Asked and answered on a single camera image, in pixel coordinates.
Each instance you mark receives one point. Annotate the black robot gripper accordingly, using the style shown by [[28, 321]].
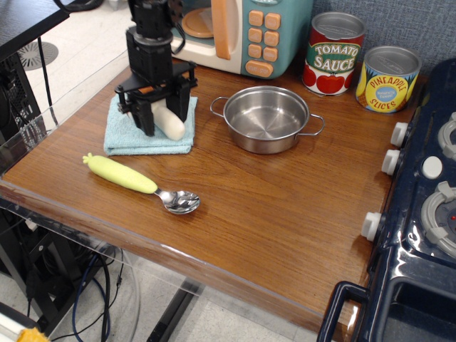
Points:
[[154, 77]]

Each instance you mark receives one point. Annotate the brown white plush mushroom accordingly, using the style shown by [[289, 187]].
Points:
[[167, 121]]

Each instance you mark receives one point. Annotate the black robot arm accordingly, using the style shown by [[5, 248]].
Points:
[[154, 18]]

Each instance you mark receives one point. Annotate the light blue folded towel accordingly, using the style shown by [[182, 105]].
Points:
[[122, 137]]

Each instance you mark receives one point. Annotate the stainless steel pot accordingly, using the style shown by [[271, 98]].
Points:
[[267, 119]]

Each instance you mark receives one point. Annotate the toy microwave oven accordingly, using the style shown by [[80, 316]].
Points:
[[253, 38]]

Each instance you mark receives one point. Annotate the black computer tower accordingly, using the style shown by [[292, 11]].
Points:
[[18, 103]]

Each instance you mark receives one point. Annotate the tomato sauce can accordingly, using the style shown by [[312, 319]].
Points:
[[334, 44]]

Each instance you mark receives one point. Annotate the black table leg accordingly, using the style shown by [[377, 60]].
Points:
[[175, 310]]

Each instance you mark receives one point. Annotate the pineapple slices can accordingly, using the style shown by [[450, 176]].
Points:
[[387, 79]]

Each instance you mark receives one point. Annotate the dark blue toy stove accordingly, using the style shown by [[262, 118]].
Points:
[[410, 295]]

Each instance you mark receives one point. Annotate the green handled metal spoon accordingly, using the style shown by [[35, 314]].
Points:
[[180, 202]]

